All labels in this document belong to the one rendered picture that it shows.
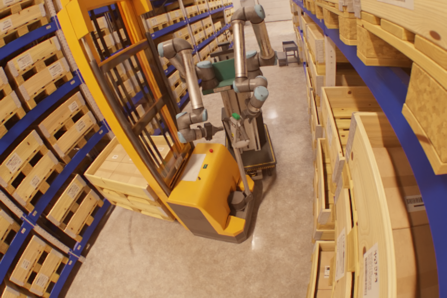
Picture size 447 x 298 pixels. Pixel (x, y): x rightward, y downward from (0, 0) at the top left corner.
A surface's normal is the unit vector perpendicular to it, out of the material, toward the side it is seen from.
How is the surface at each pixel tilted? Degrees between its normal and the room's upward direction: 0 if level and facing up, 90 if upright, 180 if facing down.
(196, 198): 14
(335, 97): 90
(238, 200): 0
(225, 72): 90
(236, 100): 90
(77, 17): 90
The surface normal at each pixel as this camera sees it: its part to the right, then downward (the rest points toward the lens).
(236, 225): 0.13, -0.73
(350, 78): -0.27, 0.62
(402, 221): -0.24, -0.78
